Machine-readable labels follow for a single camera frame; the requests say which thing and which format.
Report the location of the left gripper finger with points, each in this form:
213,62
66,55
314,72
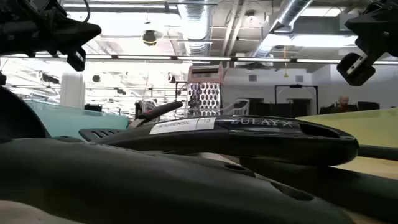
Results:
81,39
77,26

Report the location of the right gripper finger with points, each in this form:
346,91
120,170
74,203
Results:
370,17
373,32

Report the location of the black Zulay spatula white label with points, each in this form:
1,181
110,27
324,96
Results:
264,140

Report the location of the black long-slot spatula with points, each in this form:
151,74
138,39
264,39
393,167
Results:
367,196

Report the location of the large black ladle white label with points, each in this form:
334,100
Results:
124,186

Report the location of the black background monitor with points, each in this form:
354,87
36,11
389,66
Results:
368,105

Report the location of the person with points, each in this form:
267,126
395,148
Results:
343,107

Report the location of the white building column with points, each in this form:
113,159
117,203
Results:
72,90

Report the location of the yellow translucent plastic bin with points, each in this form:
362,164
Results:
357,127

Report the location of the black hanging ceiling lamp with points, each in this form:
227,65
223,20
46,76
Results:
149,38

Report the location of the teal translucent plastic bin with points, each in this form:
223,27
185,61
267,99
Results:
77,121

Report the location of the clear plastic bin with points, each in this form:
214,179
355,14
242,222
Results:
241,107

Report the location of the long ceiling light strip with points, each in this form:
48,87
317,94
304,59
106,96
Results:
202,58

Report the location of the pink metal box grater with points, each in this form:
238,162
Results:
203,96

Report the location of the black metal stand frame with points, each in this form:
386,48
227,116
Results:
295,86

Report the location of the silver spiral air duct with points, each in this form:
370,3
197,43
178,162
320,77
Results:
196,28
292,12

